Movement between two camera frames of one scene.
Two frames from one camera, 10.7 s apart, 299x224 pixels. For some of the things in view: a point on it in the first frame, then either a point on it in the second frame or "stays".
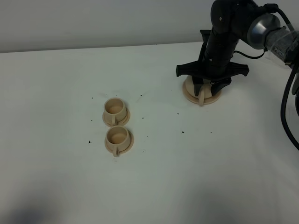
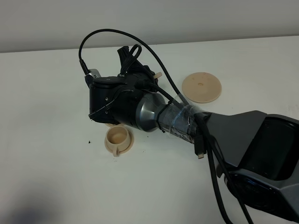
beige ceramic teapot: x=205 y=93 to x=157 y=75
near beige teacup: x=117 y=138 stays
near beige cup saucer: x=128 y=148 stays
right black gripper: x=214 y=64 to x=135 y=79
